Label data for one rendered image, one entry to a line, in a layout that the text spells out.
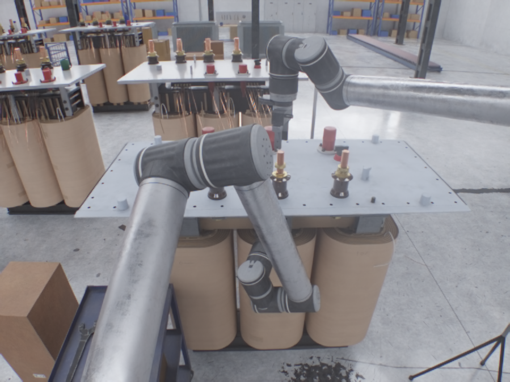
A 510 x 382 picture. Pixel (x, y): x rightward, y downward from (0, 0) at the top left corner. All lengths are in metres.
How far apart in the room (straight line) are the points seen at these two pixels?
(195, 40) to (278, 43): 12.27
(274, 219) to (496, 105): 0.65
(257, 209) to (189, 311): 1.17
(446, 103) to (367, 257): 0.99
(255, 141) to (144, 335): 0.49
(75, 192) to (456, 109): 3.45
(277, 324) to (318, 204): 0.91
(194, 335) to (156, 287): 1.42
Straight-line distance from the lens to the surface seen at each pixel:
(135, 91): 7.16
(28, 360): 2.19
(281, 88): 1.22
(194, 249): 1.64
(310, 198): 1.45
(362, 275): 1.86
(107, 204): 1.53
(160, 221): 0.81
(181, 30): 13.46
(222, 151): 0.82
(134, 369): 0.74
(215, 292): 1.86
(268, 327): 2.09
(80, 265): 3.44
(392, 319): 2.86
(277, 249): 1.05
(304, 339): 2.48
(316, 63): 1.07
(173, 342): 1.99
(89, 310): 1.78
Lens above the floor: 2.14
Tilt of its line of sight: 32 degrees down
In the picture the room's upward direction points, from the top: straight up
